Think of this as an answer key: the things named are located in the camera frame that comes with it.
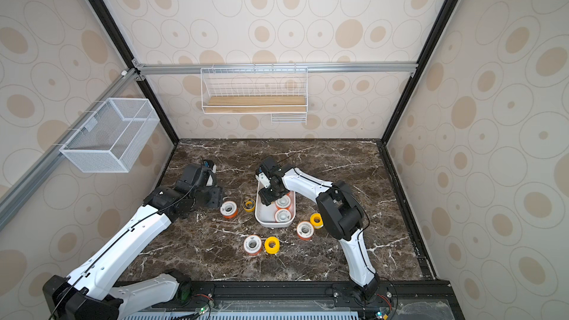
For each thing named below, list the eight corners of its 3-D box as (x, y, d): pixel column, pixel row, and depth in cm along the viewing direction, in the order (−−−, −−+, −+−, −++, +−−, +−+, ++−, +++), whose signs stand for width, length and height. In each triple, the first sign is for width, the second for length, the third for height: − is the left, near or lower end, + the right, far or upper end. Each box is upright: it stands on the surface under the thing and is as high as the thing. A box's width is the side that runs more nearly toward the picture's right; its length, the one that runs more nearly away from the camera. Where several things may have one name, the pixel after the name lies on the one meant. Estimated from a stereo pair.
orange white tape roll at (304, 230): (296, 240, 88) (297, 238, 86) (296, 223, 92) (296, 221, 90) (313, 240, 88) (314, 238, 86) (312, 223, 92) (313, 221, 90)
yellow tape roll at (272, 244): (264, 253, 84) (264, 251, 83) (265, 238, 88) (265, 236, 87) (280, 253, 84) (280, 251, 83) (280, 238, 88) (280, 236, 87)
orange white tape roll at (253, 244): (243, 255, 84) (242, 253, 82) (245, 236, 89) (244, 234, 87) (261, 255, 84) (261, 253, 82) (263, 236, 89) (262, 234, 87)
